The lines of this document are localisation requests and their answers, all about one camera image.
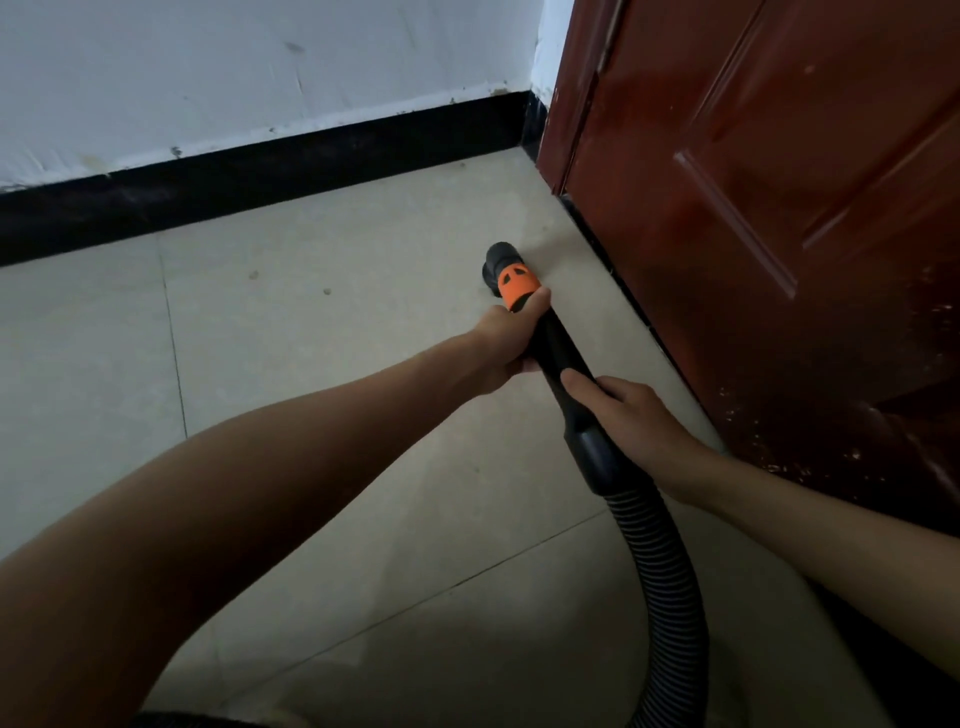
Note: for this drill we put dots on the person's right hand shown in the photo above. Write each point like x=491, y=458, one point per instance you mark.
x=638, y=428

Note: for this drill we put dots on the person's left hand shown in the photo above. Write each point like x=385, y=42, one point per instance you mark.
x=507, y=338

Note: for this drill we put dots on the person's left forearm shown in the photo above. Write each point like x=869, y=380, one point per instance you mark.
x=210, y=525

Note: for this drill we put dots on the person's right forearm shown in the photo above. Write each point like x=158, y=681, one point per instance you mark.
x=840, y=540

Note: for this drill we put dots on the tiled floor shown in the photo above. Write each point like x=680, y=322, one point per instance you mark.
x=300, y=285

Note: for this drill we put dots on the person's black trousers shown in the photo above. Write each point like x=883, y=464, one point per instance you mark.
x=210, y=720

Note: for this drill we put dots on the dark red wooden panel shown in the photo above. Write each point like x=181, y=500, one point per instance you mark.
x=780, y=225

